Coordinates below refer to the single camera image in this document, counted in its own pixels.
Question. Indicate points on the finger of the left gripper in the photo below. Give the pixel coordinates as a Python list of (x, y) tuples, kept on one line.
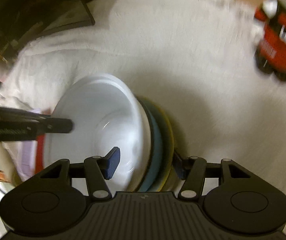
[(48, 124)]

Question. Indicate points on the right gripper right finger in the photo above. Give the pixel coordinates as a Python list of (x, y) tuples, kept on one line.
[(192, 171)]

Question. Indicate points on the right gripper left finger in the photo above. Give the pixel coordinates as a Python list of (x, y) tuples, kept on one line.
[(99, 169)]

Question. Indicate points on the red rectangular baking dish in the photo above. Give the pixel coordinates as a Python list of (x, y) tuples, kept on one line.
[(24, 154)]

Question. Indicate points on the cream gold-rimmed bowl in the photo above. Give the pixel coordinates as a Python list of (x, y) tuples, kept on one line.
[(168, 146)]

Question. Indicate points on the blue enamel bowl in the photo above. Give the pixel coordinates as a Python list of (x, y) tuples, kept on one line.
[(156, 149)]

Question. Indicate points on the white floral bowl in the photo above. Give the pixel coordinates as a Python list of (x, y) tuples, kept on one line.
[(105, 114)]

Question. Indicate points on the white towel cloth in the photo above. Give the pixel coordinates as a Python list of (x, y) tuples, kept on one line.
[(194, 58)]

